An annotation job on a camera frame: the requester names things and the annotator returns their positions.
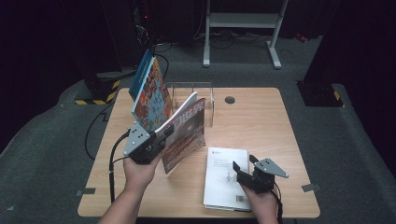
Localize light blue hardcover picture book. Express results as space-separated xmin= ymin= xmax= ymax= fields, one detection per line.
xmin=132 ymin=56 xmax=174 ymax=133

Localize white paperback book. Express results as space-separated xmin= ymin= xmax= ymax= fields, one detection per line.
xmin=203 ymin=147 xmax=251 ymax=213

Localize black cable loop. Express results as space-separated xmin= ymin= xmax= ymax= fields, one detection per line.
xmin=152 ymin=43 xmax=171 ymax=78

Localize clear acrylic book rack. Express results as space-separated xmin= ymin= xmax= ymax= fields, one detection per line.
xmin=166 ymin=81 xmax=216 ymax=129

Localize black yellow striped base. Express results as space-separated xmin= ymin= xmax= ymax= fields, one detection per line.
xmin=296 ymin=80 xmax=345 ymax=108
xmin=74 ymin=73 xmax=122 ymax=105

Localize person's left hand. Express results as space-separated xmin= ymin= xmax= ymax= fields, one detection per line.
xmin=123 ymin=152 xmax=163 ymax=194

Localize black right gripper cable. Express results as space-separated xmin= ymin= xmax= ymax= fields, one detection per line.
xmin=269 ymin=188 xmax=285 ymax=224

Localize bundle of floor cables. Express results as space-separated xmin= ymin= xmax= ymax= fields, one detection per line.
xmin=192 ymin=29 xmax=272 ymax=50

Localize person's right hand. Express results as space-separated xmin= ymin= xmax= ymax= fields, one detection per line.
xmin=242 ymin=185 xmax=279 ymax=224

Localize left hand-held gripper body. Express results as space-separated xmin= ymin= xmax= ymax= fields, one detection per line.
xmin=123 ymin=121 xmax=166 ymax=165

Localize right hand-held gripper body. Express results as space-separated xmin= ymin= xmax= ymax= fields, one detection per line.
xmin=237 ymin=158 xmax=290 ymax=194

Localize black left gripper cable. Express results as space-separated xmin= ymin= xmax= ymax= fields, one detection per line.
xmin=108 ymin=129 xmax=132 ymax=204

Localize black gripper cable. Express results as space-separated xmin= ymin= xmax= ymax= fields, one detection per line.
xmin=269 ymin=188 xmax=285 ymax=224
xmin=108 ymin=129 xmax=132 ymax=204

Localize white metal stand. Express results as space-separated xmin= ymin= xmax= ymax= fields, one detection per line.
xmin=203 ymin=0 xmax=289 ymax=70

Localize dark equipment rack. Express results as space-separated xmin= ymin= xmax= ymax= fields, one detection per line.
xmin=130 ymin=0 xmax=157 ymax=68

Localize dark blue monster picture book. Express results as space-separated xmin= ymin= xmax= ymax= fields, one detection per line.
xmin=129 ymin=49 xmax=155 ymax=102

